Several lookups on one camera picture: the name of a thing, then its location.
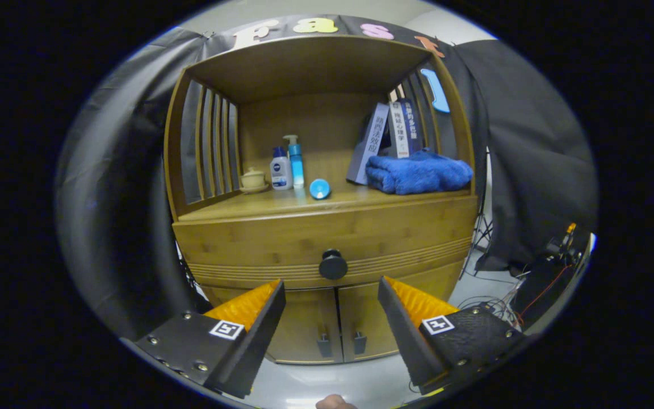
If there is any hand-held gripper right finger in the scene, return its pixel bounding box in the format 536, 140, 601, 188
377, 276, 529, 394

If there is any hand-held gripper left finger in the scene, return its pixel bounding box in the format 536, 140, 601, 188
123, 279, 287, 399

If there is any wooden cabinet door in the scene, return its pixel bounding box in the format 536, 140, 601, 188
202, 284, 343, 365
337, 261, 464, 363

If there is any wooden countertop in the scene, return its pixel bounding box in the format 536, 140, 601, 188
177, 185, 472, 223

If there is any wooden cabinet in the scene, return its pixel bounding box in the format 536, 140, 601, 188
163, 34, 480, 365

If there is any black tripod stand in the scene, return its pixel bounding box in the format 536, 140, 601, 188
460, 148, 495, 279

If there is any beige lidded teacup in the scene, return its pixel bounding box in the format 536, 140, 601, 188
240, 167, 269, 194

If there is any blue folded towel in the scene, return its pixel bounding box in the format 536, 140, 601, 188
365, 148, 474, 195

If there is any white lotion bottle blue cap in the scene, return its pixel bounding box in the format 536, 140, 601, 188
270, 147, 294, 191

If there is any blue pump bottle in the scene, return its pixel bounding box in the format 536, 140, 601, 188
283, 135, 305, 189

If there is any grey leaning book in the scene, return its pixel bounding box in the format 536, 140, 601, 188
346, 102, 390, 186

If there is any white spine book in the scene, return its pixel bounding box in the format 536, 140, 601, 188
388, 101, 410, 159

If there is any dark blue book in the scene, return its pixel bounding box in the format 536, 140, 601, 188
405, 98, 423, 154

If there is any black backdrop cloth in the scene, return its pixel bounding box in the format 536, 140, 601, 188
54, 14, 598, 341

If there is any tangle of floor cables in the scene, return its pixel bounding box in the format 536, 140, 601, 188
455, 295, 523, 333

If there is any black equipment with cables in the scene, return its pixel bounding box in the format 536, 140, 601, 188
512, 223, 593, 333

